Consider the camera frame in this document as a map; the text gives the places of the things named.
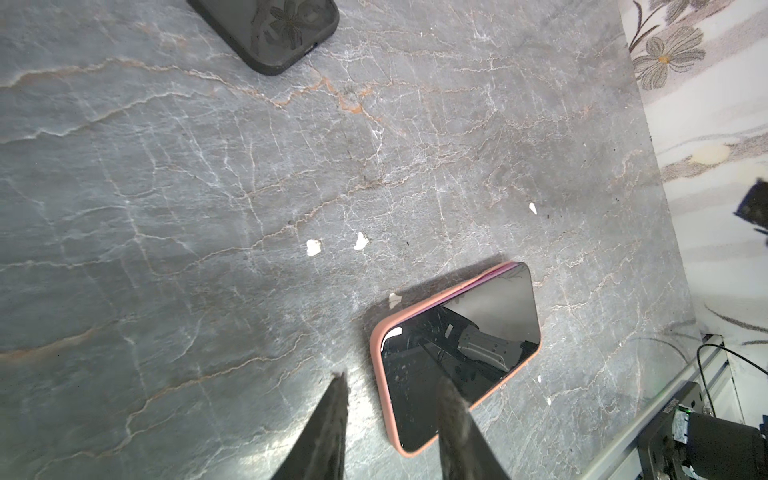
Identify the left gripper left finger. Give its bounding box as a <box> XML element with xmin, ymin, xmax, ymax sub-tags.
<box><xmin>272</xmin><ymin>373</ymin><xmax>349</xmax><ymax>480</ymax></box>

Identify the pink phone case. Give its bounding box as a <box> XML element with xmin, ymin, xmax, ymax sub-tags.
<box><xmin>368</xmin><ymin>260</ymin><xmax>544</xmax><ymax>459</ymax></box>

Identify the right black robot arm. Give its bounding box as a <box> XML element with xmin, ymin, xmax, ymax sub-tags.
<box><xmin>686</xmin><ymin>413</ymin><xmax>767</xmax><ymax>480</ymax></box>

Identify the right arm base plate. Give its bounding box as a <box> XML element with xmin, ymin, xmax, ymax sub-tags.
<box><xmin>637</xmin><ymin>381</ymin><xmax>704</xmax><ymax>479</ymax></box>

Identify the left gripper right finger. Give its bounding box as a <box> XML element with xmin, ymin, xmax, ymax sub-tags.
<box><xmin>436</xmin><ymin>379</ymin><xmax>509</xmax><ymax>480</ymax></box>

